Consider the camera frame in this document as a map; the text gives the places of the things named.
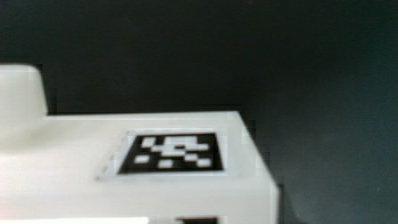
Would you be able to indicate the white front drawer tray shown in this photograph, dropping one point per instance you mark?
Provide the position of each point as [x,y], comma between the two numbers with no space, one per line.
[126,168]

